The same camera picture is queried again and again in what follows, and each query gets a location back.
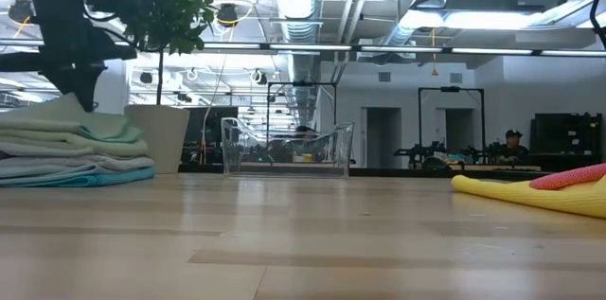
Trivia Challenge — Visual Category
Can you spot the clear plastic bin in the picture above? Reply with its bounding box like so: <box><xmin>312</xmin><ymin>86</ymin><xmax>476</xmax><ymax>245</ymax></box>
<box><xmin>220</xmin><ymin>116</ymin><xmax>355</xmax><ymax>180</ymax></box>

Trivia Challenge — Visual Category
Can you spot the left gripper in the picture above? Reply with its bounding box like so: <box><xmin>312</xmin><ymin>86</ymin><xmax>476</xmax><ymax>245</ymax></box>
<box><xmin>0</xmin><ymin>10</ymin><xmax>138</xmax><ymax>113</ymax></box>

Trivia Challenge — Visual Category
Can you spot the grey waffle microfiber towel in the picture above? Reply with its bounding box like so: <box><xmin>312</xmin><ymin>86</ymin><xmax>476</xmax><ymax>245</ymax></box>
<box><xmin>0</xmin><ymin>150</ymin><xmax>156</xmax><ymax>173</ymax></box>

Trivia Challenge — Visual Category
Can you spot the black background monitor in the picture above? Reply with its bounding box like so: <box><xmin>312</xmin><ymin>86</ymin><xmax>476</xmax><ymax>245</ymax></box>
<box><xmin>183</xmin><ymin>106</ymin><xmax>240</xmax><ymax>144</ymax></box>

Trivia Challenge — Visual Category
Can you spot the pink microfiber towel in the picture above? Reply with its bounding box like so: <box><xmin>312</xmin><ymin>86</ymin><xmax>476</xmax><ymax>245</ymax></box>
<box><xmin>528</xmin><ymin>163</ymin><xmax>606</xmax><ymax>192</ymax></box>

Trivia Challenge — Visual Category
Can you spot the yellow microfiber towel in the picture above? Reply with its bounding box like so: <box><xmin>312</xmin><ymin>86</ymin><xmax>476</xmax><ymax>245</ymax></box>
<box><xmin>451</xmin><ymin>174</ymin><xmax>606</xmax><ymax>220</ymax></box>

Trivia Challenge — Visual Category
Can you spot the bright blue microfiber towel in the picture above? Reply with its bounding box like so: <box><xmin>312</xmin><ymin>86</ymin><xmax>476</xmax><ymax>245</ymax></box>
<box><xmin>4</xmin><ymin>167</ymin><xmax>158</xmax><ymax>189</ymax></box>

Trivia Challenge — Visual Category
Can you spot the green plant in white pot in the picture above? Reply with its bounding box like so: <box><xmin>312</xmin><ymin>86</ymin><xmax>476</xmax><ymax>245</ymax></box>
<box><xmin>104</xmin><ymin>0</ymin><xmax>219</xmax><ymax>175</ymax></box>

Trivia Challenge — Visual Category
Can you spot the light blue teal-edged towel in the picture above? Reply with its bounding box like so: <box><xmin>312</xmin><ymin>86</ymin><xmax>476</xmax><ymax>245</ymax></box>
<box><xmin>0</xmin><ymin>162</ymin><xmax>143</xmax><ymax>185</ymax></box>

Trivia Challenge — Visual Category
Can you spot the black station frame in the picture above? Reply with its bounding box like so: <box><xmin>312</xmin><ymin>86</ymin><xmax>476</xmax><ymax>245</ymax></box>
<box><xmin>417</xmin><ymin>85</ymin><xmax>486</xmax><ymax>159</ymax></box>

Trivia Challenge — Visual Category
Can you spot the person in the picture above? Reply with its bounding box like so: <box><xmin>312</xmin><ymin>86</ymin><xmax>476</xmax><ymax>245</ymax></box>
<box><xmin>495</xmin><ymin>129</ymin><xmax>531</xmax><ymax>163</ymax></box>
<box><xmin>292</xmin><ymin>124</ymin><xmax>328</xmax><ymax>163</ymax></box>

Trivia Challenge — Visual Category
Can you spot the black background shelf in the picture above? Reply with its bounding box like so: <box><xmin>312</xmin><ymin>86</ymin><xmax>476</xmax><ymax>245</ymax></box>
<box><xmin>529</xmin><ymin>112</ymin><xmax>604</xmax><ymax>172</ymax></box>

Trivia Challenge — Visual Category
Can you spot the linear ceiling light bar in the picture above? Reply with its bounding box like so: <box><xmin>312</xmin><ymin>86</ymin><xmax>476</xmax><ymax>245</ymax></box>
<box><xmin>0</xmin><ymin>38</ymin><xmax>606</xmax><ymax>58</ymax></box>

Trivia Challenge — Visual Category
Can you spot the white building column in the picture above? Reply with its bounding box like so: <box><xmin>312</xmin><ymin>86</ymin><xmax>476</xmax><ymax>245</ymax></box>
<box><xmin>92</xmin><ymin>58</ymin><xmax>132</xmax><ymax>115</ymax></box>

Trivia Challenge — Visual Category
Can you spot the sage green microfiber towel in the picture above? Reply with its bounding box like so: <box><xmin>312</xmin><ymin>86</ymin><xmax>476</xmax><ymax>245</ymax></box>
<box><xmin>0</xmin><ymin>93</ymin><xmax>151</xmax><ymax>158</ymax></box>

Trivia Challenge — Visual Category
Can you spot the black ceiling dome fixture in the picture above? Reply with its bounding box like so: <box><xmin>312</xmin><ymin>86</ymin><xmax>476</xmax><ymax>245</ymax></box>
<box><xmin>216</xmin><ymin>2</ymin><xmax>240</xmax><ymax>27</ymax></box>

